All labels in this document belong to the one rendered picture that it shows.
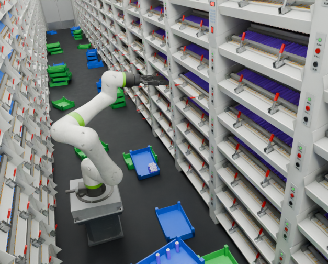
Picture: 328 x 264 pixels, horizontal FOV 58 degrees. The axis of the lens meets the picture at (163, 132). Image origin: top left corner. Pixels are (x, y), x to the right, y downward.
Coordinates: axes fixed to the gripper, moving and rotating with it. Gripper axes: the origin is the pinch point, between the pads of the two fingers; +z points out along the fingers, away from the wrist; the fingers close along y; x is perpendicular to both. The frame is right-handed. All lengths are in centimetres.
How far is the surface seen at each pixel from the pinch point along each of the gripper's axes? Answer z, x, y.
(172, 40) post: 15.6, 21.5, -30.3
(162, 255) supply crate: -21, -67, 80
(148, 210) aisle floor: -1, -104, 6
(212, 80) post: 16.4, 10.7, 33.9
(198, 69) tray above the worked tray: 17.1, 11.6, 13.6
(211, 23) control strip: 10, 41, 34
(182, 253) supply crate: -11, -65, 83
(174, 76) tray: 21.6, -5.7, -30.0
